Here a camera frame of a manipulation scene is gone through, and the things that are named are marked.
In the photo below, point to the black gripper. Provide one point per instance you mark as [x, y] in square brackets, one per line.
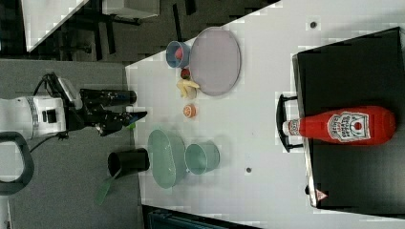
[92, 112]

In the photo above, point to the red ketchup bottle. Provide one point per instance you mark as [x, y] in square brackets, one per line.
[360, 126]

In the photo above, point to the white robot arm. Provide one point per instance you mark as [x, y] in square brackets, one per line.
[40, 116]

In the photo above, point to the green oval colander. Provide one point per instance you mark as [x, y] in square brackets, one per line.
[166, 150]

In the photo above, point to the orange slice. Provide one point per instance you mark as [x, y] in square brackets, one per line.
[189, 111]

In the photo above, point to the yellow banana bunch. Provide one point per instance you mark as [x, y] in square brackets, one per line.
[188, 88]

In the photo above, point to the green spatula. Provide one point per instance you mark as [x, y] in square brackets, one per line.
[104, 188]

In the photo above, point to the red strawberry on table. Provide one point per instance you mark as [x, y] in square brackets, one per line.
[185, 74]

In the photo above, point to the blue cup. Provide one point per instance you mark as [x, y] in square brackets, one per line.
[170, 55]

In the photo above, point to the red strawberry in cup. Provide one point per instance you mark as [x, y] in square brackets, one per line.
[179, 53]

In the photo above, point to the green cup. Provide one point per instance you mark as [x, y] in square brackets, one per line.
[201, 158]

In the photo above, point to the grey round plate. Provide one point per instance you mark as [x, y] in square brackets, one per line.
[215, 61]

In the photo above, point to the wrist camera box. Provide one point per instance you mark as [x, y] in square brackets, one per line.
[63, 88]

